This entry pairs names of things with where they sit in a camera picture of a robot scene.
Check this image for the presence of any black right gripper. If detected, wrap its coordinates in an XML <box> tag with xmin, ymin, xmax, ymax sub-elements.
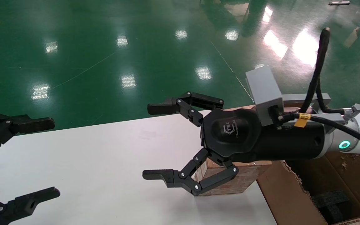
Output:
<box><xmin>142</xmin><ymin>92</ymin><xmax>326</xmax><ymax>196</ymax></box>

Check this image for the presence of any big brown cardboard box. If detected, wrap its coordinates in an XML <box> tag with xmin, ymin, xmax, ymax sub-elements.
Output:
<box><xmin>255</xmin><ymin>105</ymin><xmax>360</xmax><ymax>225</ymax></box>

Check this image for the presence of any brown wooden pallet board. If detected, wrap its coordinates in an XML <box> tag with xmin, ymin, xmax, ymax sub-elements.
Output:
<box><xmin>222</xmin><ymin>105</ymin><xmax>257</xmax><ymax>111</ymax></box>

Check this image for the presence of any black foam block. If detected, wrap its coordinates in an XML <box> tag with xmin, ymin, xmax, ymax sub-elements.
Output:
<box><xmin>311</xmin><ymin>190</ymin><xmax>352</xmax><ymax>224</ymax></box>

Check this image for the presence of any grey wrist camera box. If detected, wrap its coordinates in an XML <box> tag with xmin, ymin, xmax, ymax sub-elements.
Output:
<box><xmin>245</xmin><ymin>65</ymin><xmax>332</xmax><ymax>127</ymax></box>

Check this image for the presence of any yellow cable tag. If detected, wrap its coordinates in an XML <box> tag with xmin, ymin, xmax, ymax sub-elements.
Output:
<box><xmin>294</xmin><ymin>113</ymin><xmax>311</xmax><ymax>128</ymax></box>

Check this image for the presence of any smooth black cable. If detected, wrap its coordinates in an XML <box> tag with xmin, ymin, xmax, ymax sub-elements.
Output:
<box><xmin>277</xmin><ymin>112</ymin><xmax>360</xmax><ymax>154</ymax></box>

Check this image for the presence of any black braided cable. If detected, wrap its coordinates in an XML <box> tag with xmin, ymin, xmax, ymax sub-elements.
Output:
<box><xmin>299</xmin><ymin>27</ymin><xmax>346</xmax><ymax>114</ymax></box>

